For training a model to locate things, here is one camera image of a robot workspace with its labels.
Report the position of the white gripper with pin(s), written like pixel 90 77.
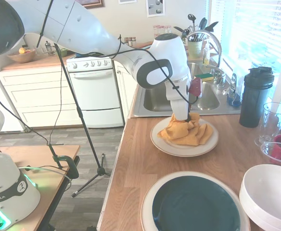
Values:
pixel 179 106

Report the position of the yellow cloth towel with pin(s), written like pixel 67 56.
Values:
pixel 179 134

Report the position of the white plate gold rim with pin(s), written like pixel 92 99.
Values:
pixel 186 150

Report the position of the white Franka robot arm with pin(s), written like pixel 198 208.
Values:
pixel 82 29

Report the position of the dark green plate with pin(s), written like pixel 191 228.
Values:
pixel 195 207

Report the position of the large cream plate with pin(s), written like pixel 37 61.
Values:
pixel 147 204

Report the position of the stainless steel double sink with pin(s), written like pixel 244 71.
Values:
pixel 208 101

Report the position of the yellow green sponge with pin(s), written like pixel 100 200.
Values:
pixel 206 77

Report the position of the white sink stopper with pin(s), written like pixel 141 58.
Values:
pixel 226 91

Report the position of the clear Dawn soap bottle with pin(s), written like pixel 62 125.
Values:
pixel 233 84

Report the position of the clear hand soap bottle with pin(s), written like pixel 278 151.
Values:
pixel 206 55

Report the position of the white base cabinet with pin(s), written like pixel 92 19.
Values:
pixel 34 96
pixel 127 91

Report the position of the black shaker bottle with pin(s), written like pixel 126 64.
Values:
pixel 253 101

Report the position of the pale green utensil crock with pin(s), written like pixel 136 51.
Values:
pixel 195 49

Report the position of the chrome gooseneck faucet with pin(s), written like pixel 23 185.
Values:
pixel 218 55

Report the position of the small clear cup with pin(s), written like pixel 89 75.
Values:
pixel 265 150

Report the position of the tall clear footed glass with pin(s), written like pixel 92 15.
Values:
pixel 272 120

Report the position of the black serving spoon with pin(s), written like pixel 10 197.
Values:
pixel 179 29

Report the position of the glass jar red lid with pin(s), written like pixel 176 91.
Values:
pixel 161 29
pixel 155 30
pixel 168 29

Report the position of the small spice jar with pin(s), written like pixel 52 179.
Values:
pixel 130 41
pixel 126 41
pixel 134 41

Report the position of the black turner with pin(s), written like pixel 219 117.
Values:
pixel 212 25

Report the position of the white oven stove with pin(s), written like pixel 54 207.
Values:
pixel 94 96

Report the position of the black spatula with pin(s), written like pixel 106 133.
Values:
pixel 203 22

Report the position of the black slotted spoon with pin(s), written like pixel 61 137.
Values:
pixel 191 18

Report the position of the black tripod stand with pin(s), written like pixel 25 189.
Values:
pixel 101 171

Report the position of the white ceramic bowl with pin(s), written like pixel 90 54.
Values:
pixel 270 187
pixel 256 222

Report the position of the white poster grey shapes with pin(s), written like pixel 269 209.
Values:
pixel 155 8

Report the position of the white window blind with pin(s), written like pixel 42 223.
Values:
pixel 263 29

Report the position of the dark metal table clamp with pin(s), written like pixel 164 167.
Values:
pixel 73 168

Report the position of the small white poster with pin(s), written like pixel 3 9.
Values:
pixel 127 1

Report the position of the wood framed picture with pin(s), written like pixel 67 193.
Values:
pixel 92 3

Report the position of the glass french press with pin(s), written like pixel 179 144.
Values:
pixel 49 49

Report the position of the wooden fruit bowl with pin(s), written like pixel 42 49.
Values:
pixel 22 57

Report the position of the yellow red apple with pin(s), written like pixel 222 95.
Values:
pixel 22 50

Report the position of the dark red wrist camera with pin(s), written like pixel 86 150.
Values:
pixel 195 87

